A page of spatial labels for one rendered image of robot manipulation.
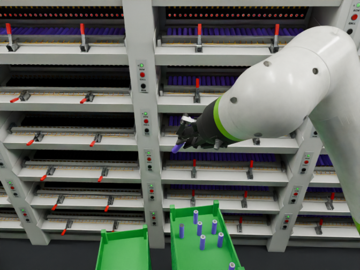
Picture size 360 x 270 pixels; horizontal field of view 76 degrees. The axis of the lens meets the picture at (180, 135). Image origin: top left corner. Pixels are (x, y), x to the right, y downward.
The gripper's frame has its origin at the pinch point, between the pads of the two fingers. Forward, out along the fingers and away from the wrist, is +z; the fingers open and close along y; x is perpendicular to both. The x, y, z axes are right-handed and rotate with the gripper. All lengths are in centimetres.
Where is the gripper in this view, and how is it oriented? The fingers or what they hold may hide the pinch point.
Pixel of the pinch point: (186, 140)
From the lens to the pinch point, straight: 65.8
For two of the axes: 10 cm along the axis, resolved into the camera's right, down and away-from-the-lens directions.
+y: 8.6, 4.7, 2.0
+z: -3.2, 1.9, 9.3
